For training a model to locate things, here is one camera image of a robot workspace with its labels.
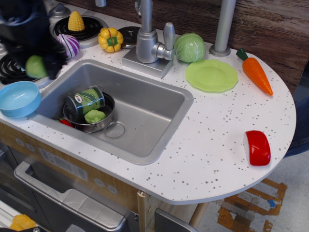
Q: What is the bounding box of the green toy pear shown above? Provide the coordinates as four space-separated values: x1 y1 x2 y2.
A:
25 55 48 78

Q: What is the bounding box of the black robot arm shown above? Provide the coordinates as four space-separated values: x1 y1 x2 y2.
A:
0 0 68 80

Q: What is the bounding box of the blue plastic bowl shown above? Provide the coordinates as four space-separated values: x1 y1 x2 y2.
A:
0 81 42 118

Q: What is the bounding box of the grey metal sink basin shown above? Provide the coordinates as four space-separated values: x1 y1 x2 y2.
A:
30 59 194 165

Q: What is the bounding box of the small steel pot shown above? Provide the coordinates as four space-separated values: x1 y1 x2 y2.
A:
63 92 115 133

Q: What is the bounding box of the silver toy faucet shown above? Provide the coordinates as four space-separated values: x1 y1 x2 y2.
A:
122 0 176 78

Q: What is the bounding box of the light green toy broccoli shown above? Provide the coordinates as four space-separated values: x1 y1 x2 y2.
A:
84 110 106 124

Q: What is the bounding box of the green plastic plate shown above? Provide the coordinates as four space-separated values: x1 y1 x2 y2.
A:
185 59 239 92

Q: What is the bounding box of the green toy cabbage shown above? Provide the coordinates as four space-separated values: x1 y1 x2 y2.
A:
174 32 205 63

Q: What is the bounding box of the green toy tin can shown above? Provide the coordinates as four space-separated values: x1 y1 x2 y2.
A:
65 86 105 118

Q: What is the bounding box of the dark pot lid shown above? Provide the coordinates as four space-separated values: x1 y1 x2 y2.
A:
118 26 140 49

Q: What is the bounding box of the yellow toy bell pepper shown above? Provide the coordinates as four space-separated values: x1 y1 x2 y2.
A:
98 28 124 53

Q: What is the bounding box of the red toy pepper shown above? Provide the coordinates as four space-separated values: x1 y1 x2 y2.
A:
54 118 74 128

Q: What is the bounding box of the red toy apple slice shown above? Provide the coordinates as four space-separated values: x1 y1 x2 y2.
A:
243 130 271 166

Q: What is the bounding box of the back right black burner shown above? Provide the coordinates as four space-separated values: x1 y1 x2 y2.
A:
50 15 107 49

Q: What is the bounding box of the black burner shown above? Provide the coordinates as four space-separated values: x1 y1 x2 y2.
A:
50 15 107 49
0 52 53 90

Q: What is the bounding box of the purple toy onion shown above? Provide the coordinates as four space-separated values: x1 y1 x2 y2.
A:
56 34 80 58

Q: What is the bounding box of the orange toy carrot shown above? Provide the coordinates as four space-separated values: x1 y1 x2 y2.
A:
236 48 273 96

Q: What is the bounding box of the yellow toy corn cob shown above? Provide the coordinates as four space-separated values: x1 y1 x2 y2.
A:
68 11 85 31

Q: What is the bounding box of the grey metal pole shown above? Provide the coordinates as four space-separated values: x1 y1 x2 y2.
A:
209 0 236 57

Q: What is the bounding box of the grey stove knob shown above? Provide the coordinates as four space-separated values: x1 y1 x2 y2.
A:
48 3 71 19

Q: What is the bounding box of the front left black burner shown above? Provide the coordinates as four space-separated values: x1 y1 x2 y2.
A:
0 52 53 90

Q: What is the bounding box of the yellow toy on floor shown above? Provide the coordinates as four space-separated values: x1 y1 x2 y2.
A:
9 214 36 232

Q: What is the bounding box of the silver oven door handle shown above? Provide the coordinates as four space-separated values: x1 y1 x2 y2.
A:
14 162 126 232

